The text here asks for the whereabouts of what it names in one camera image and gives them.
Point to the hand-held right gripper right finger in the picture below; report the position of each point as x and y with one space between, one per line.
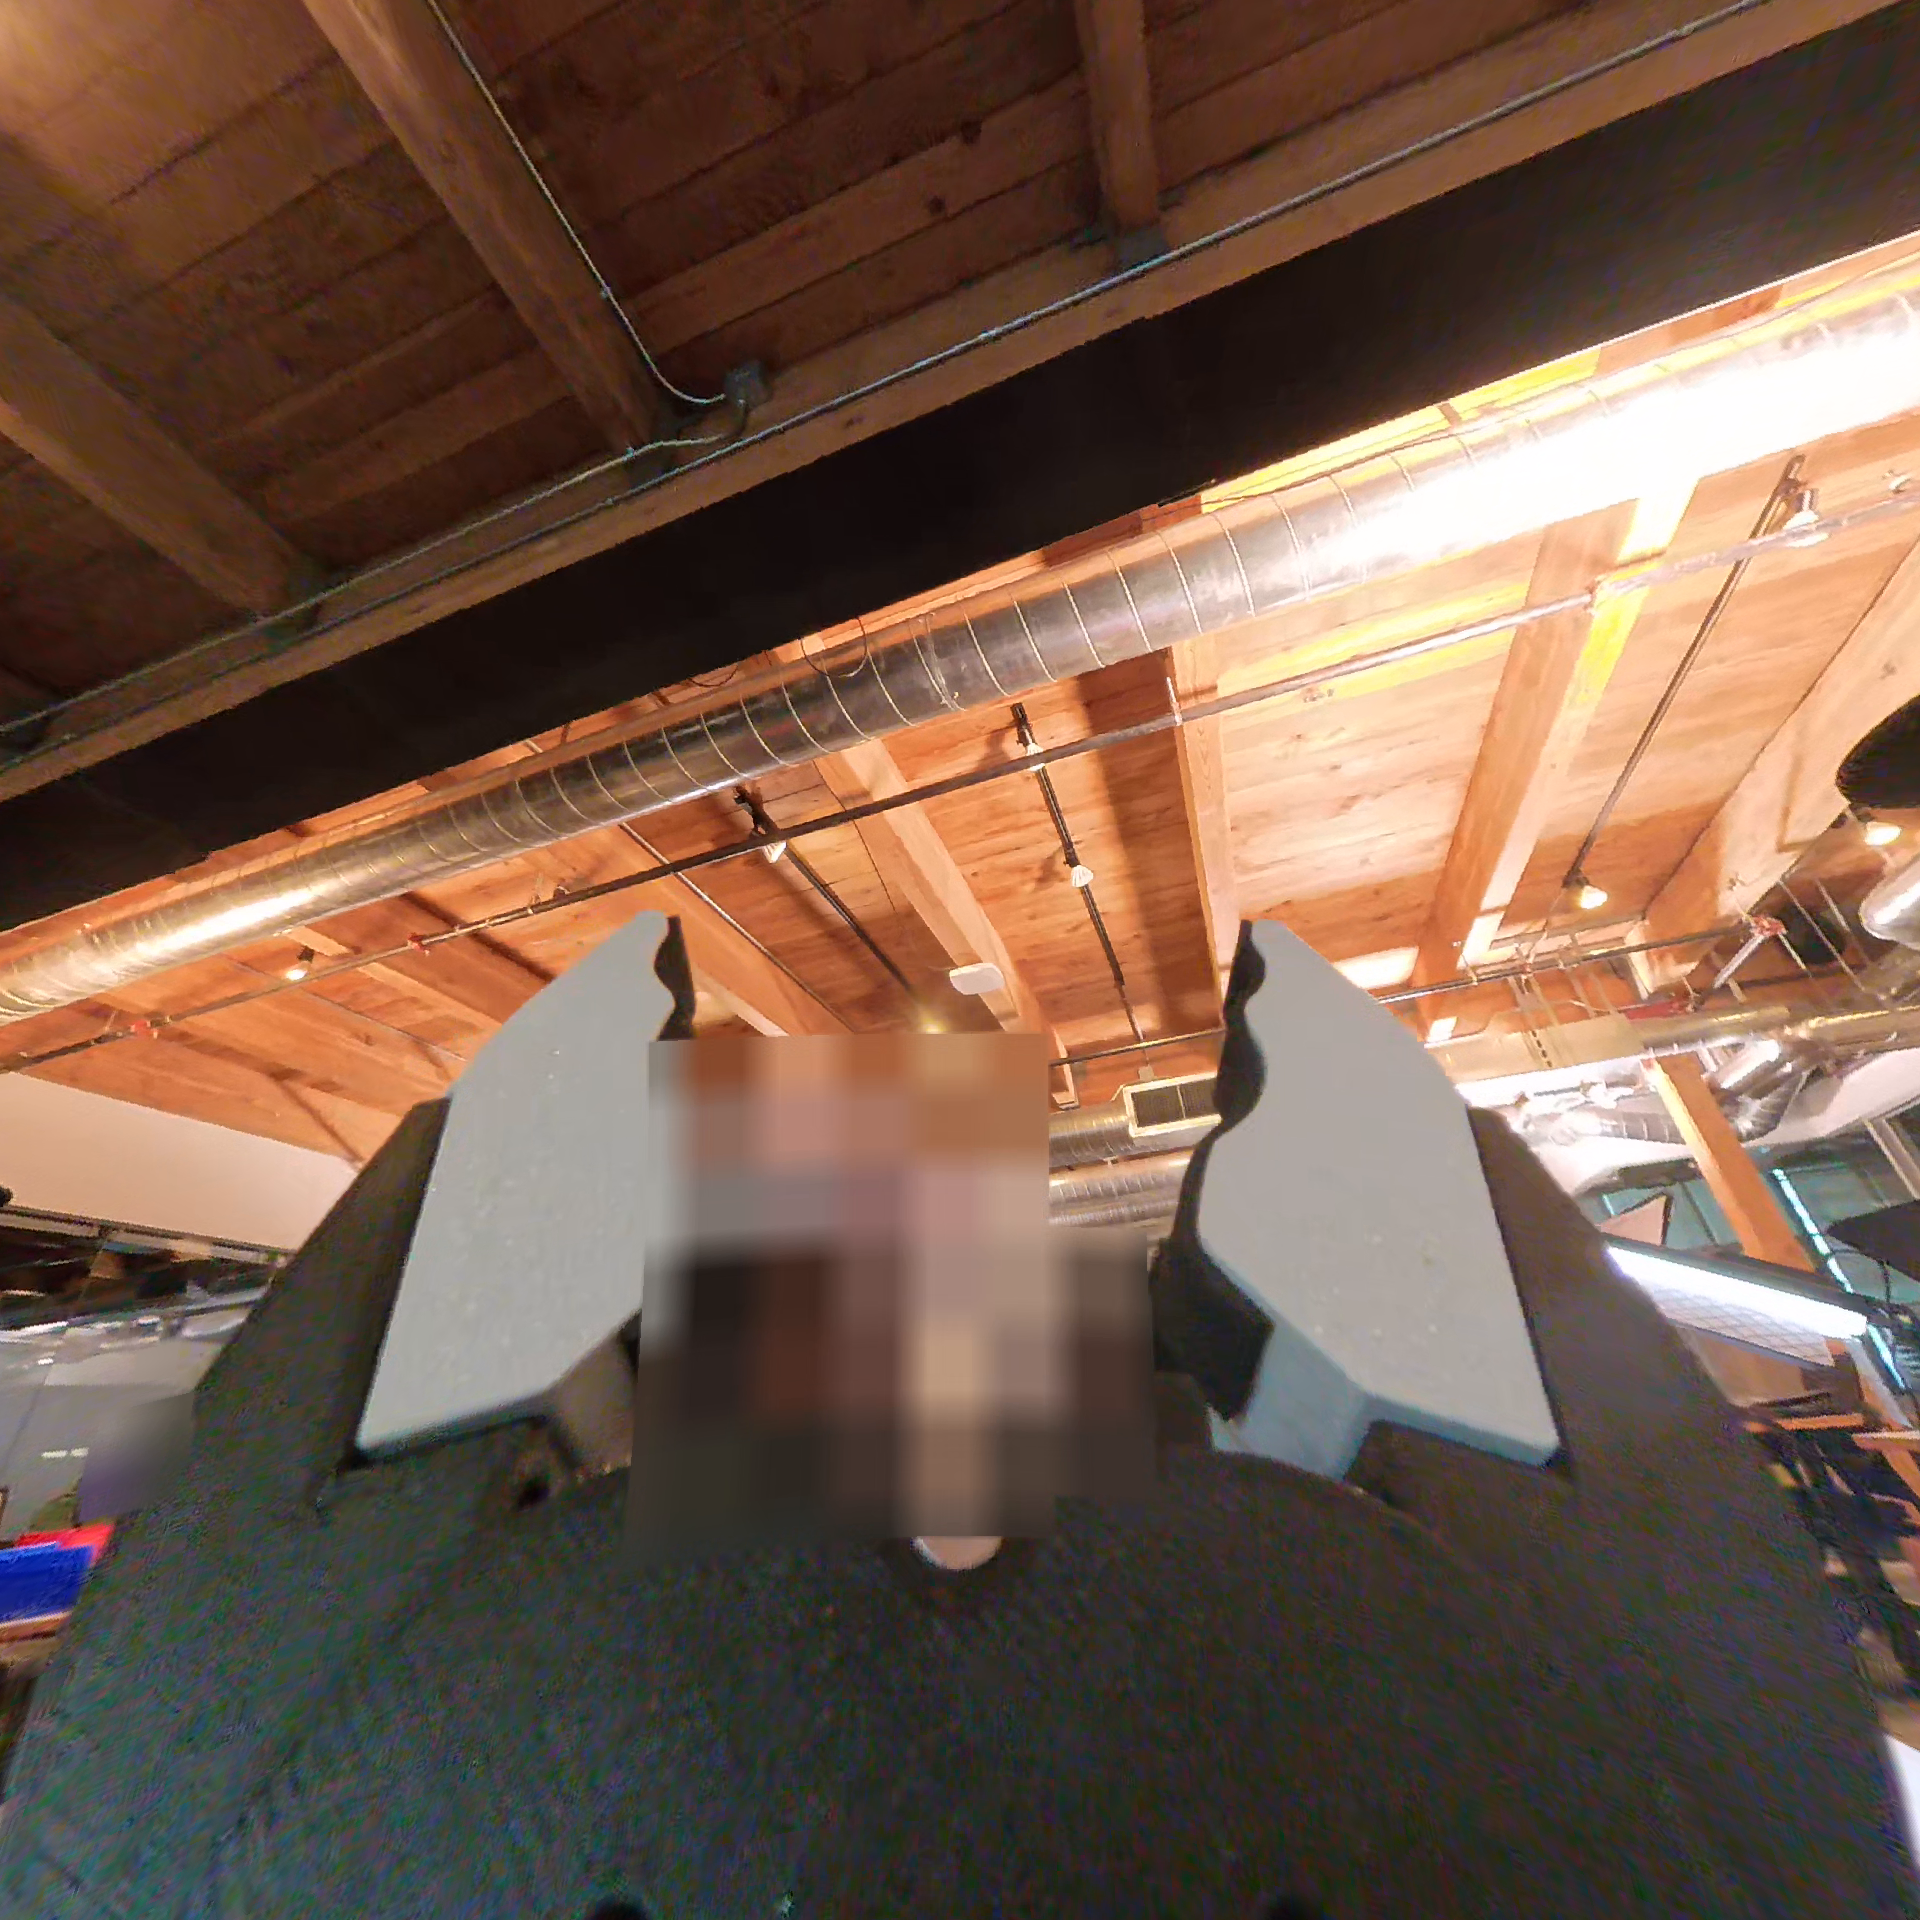
1350 1201

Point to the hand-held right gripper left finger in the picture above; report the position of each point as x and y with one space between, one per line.
523 1201

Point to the white air vent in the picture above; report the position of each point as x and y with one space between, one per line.
1170 1107

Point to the tube light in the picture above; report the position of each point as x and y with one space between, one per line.
1739 1284

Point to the white smoke detector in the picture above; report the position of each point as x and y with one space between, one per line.
974 980

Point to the blue crate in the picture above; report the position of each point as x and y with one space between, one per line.
45 1575

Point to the silver ceiling duct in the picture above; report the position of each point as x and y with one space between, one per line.
1200 571
1103 1201

